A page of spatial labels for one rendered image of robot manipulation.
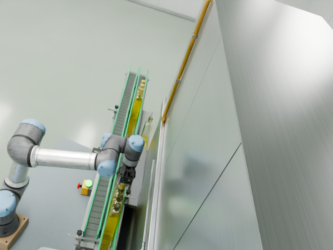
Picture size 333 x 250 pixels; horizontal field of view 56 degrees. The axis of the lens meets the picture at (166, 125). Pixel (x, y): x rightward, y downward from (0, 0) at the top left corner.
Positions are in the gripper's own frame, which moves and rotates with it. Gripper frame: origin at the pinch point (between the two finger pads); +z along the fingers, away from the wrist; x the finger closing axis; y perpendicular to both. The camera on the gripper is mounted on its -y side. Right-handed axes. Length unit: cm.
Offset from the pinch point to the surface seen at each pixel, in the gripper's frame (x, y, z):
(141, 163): 12, -43, 30
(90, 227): -10.4, 11.7, 29.7
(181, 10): 54, -573, 105
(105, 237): -1.1, 16.0, 29.7
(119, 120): -11, -83, 30
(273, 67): 30, 21, -96
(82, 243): -12.4, 22.2, 29.2
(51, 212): -36, 0, 43
